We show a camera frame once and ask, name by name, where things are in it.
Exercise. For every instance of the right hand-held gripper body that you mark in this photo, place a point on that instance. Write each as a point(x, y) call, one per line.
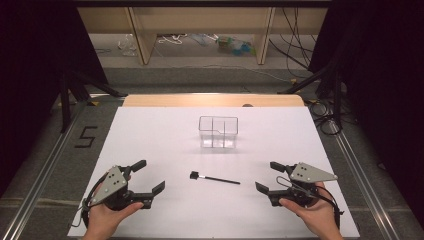
point(300, 191)

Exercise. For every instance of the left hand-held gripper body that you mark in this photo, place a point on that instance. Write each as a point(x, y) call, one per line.
point(115, 186)

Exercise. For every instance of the black makeup brush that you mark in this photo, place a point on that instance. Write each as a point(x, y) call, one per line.
point(216, 179)

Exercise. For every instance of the clear plastic organizer box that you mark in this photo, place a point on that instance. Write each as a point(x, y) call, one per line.
point(218, 133)

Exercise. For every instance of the person's right hand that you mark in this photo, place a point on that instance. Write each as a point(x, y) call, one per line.
point(316, 216)

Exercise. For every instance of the person's left hand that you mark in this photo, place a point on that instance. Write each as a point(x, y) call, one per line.
point(103, 220)

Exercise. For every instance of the white table mat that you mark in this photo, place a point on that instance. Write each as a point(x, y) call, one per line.
point(206, 206)

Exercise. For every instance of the wooden table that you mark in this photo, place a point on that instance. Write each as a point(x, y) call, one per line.
point(200, 100)

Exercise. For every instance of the black stand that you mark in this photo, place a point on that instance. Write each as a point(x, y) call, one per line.
point(71, 90)
point(328, 86)

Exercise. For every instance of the clear plastic bag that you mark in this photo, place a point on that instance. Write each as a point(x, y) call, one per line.
point(127, 45)

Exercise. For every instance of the colourful plastic bag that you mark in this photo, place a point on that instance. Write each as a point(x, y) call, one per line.
point(235, 46)

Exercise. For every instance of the black curtain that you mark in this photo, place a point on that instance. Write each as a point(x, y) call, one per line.
point(33, 66)
point(383, 83)

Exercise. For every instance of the wooden shelf unit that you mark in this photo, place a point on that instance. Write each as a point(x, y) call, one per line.
point(200, 20)

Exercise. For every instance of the metal floor rail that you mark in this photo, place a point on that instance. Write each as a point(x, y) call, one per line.
point(363, 180)
point(40, 186)

